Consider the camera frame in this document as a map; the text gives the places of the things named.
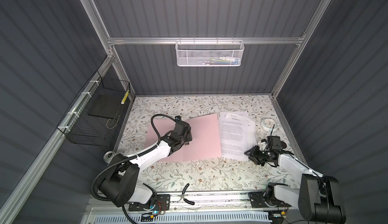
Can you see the yellow marker in basket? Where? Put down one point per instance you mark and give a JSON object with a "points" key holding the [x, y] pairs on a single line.
{"points": [[124, 98]]}

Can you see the printed white paper sheet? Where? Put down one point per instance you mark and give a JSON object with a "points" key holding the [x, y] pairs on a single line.
{"points": [[237, 136]]}

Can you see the pens in white basket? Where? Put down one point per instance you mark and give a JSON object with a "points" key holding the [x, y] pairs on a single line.
{"points": [[220, 61]]}

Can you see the black pad in basket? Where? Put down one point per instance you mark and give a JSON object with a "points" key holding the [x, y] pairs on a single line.
{"points": [[106, 107]]}

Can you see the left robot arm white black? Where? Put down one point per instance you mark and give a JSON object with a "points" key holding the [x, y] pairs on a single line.
{"points": [[118, 182]]}

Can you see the white wire mesh basket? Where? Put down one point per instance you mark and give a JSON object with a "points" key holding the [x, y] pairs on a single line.
{"points": [[190, 52]]}

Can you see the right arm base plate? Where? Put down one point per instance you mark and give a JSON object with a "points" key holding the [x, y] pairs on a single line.
{"points": [[260, 200]]}

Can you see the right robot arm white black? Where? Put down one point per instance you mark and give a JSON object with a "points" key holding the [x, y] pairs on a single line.
{"points": [[318, 197]]}

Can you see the black wire mesh basket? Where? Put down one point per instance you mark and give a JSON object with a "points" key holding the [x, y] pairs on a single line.
{"points": [[80, 128]]}

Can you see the silver drink can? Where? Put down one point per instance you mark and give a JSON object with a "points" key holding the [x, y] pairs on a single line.
{"points": [[108, 156]]}

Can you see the white ventilated cable duct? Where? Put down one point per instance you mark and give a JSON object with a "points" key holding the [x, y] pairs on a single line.
{"points": [[225, 217]]}

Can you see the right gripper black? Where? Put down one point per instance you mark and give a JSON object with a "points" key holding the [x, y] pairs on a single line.
{"points": [[253, 155]]}

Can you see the pink file folder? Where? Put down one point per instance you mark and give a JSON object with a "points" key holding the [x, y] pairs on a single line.
{"points": [[205, 134]]}

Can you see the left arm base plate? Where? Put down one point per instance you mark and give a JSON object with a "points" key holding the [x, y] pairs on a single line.
{"points": [[159, 202]]}

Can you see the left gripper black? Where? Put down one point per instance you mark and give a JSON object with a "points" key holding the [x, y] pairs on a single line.
{"points": [[189, 135]]}

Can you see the black handled pliers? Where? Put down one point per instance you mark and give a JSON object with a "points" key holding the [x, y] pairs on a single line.
{"points": [[183, 195]]}

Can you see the white paper sheet underneath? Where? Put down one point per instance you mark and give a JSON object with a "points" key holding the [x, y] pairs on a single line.
{"points": [[236, 114]]}

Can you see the white round tape dispenser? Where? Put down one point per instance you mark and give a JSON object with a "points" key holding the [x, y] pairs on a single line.
{"points": [[268, 124]]}

